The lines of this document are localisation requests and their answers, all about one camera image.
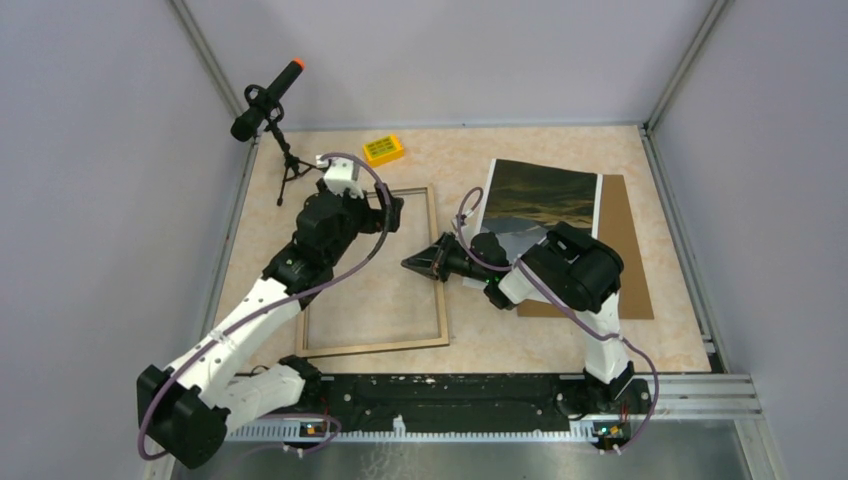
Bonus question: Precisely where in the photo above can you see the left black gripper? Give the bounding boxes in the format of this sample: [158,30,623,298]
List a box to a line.
[324,181,402,264]

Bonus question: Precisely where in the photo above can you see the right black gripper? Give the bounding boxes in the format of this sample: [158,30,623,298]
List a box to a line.
[401,232,490,283]

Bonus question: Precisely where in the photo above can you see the landscape photo print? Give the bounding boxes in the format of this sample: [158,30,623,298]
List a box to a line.
[463,159,603,263]

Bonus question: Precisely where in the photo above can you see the wooden picture frame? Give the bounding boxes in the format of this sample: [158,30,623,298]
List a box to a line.
[295,185,450,358]

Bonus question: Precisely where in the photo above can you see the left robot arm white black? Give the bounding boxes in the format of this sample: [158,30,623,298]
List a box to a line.
[136,187,404,469]

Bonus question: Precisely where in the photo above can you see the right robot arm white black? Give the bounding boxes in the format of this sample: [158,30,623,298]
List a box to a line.
[401,222,635,412]

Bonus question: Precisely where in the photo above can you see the yellow green toy block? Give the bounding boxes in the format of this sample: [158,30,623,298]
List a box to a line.
[362,134,405,168]

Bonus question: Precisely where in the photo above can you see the small black tripod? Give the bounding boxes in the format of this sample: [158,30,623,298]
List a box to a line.
[265,120,325,207]

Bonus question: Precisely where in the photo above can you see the black microphone orange tip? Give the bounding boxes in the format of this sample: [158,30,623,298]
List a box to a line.
[230,58,305,142]

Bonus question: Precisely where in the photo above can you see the brown cardboard backing board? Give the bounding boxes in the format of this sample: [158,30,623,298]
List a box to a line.
[515,174,655,321]

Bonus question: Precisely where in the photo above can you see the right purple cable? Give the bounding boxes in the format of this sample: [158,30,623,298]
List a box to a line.
[455,186,660,457]

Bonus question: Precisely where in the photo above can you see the purple cable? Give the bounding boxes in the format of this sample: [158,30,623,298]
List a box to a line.
[136,152,393,462]
[455,186,660,457]

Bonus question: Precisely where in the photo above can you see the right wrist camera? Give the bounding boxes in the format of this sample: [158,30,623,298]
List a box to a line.
[454,208,475,225]

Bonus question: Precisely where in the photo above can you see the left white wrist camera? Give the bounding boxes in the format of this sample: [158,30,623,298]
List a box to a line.
[316,154,365,199]

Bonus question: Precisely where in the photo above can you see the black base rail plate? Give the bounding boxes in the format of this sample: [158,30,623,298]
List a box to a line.
[238,372,654,435]

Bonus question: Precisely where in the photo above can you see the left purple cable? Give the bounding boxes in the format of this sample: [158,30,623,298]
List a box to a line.
[136,152,393,462]

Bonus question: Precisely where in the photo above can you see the aluminium frame rail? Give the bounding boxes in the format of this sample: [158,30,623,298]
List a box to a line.
[228,374,762,445]

